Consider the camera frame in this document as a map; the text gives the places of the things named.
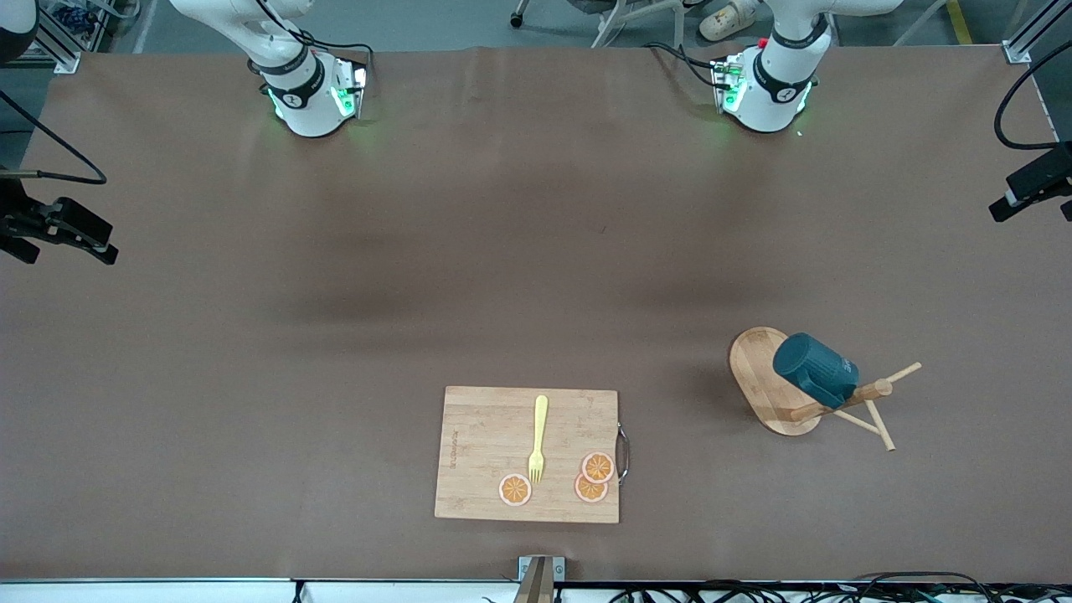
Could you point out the grey chair base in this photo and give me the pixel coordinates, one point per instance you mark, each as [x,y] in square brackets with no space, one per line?
[601,29]

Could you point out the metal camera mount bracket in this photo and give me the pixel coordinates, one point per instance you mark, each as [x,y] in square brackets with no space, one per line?
[540,578]

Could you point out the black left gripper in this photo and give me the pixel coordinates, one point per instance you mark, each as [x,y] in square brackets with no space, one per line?
[1041,181]

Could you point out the orange slice toy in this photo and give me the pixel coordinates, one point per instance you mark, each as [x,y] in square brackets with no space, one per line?
[515,490]
[588,492]
[598,466]

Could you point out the bamboo cutting board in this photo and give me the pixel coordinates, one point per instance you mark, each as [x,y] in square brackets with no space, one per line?
[486,452]

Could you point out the aluminium frame post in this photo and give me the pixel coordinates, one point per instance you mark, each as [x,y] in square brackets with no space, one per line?
[1017,52]
[67,60]

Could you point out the wooden mug tree rack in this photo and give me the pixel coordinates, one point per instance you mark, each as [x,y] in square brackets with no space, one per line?
[758,377]

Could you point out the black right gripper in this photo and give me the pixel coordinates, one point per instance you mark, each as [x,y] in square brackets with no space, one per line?
[18,218]

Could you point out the beige slipper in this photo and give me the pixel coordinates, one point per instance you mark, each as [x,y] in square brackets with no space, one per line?
[729,18]

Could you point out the yellow plastic fork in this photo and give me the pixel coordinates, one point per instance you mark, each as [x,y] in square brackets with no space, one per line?
[540,419]

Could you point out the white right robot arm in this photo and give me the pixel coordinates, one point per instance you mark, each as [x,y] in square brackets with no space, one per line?
[306,109]

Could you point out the dark teal mug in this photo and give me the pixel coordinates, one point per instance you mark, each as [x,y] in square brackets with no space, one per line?
[812,368]

